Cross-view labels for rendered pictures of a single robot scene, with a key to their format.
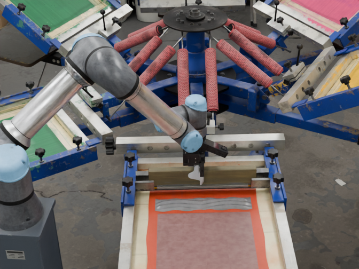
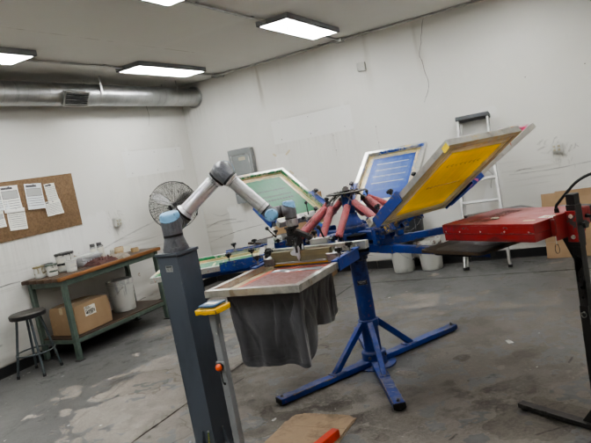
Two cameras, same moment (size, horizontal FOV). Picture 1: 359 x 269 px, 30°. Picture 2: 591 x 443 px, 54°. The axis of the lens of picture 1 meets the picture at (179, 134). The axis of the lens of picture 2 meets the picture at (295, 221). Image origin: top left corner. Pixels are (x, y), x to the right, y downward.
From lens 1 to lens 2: 225 cm
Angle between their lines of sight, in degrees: 38
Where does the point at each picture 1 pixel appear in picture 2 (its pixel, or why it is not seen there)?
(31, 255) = (175, 268)
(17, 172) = (169, 218)
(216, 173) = (307, 251)
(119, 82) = (222, 173)
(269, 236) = not seen: hidden behind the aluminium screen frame
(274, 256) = not seen: hidden behind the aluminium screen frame
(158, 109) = (246, 192)
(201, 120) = (289, 213)
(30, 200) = (177, 237)
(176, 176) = (285, 255)
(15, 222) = (168, 247)
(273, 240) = not seen: hidden behind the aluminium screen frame
